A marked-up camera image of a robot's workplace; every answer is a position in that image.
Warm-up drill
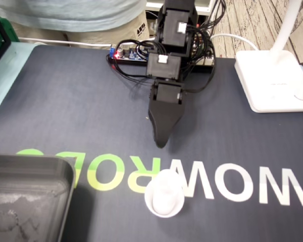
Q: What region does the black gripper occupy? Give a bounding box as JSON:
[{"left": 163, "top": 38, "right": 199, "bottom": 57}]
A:
[{"left": 147, "top": 80, "right": 186, "bottom": 149}]

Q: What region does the white plastic cylinder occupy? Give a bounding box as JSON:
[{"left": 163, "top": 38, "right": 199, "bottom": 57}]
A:
[{"left": 151, "top": 173, "right": 179, "bottom": 215}]

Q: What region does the blue circuit board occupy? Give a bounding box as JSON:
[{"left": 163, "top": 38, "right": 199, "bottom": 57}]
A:
[{"left": 109, "top": 46, "right": 148, "bottom": 62}]

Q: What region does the white plastic cup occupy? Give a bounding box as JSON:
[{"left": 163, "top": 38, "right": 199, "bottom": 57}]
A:
[{"left": 144, "top": 169, "right": 185, "bottom": 218}]

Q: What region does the dark grey WOWROBO printed mat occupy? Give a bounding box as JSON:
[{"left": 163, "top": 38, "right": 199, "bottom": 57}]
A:
[{"left": 0, "top": 44, "right": 303, "bottom": 242}]

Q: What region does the white desk lamp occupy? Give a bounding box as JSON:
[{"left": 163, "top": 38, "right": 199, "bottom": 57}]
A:
[{"left": 234, "top": 0, "right": 303, "bottom": 113}]

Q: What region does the person in light blue shirt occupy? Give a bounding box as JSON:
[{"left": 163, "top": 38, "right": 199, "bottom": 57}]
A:
[{"left": 0, "top": 0, "right": 154, "bottom": 48}]

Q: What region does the black plastic bin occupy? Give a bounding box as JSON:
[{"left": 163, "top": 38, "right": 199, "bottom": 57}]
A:
[{"left": 0, "top": 154, "right": 76, "bottom": 242}]

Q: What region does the green box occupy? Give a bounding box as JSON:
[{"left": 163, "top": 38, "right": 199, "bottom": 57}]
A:
[{"left": 0, "top": 19, "right": 19, "bottom": 43}]

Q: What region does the black arm servo cable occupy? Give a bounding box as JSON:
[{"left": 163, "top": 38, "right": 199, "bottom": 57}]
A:
[{"left": 183, "top": 47, "right": 217, "bottom": 94}]

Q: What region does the black red base wire bundle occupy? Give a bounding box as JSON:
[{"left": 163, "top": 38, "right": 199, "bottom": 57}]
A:
[{"left": 107, "top": 0, "right": 227, "bottom": 85}]

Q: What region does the black truss frame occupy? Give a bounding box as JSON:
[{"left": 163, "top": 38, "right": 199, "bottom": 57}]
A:
[{"left": 0, "top": 12, "right": 12, "bottom": 74}]

